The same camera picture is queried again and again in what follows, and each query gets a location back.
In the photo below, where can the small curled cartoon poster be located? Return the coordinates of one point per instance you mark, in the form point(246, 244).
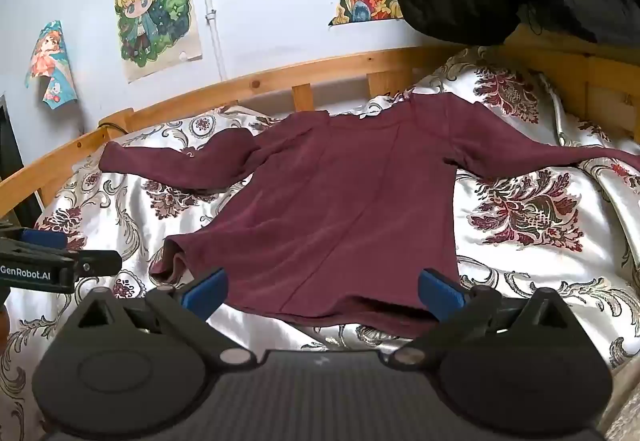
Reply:
point(50, 63)

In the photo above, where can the white wall pipe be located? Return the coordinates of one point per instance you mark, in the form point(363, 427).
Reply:
point(212, 6)

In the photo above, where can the wooden bed frame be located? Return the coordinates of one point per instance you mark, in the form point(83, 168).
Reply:
point(310, 68)

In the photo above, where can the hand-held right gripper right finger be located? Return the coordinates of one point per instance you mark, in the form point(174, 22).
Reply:
point(441, 293)

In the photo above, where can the white floral satin bedspread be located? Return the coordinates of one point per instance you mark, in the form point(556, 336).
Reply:
point(525, 161)

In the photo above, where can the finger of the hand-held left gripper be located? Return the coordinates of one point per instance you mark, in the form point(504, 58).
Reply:
point(102, 262)
point(45, 239)

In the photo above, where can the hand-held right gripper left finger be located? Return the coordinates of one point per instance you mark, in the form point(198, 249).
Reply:
point(206, 292)

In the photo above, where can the blond cartoon figure poster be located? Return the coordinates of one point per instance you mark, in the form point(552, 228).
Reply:
point(155, 21)

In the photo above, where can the maroon long-sleeve shirt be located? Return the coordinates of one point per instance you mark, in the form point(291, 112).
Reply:
point(340, 211)

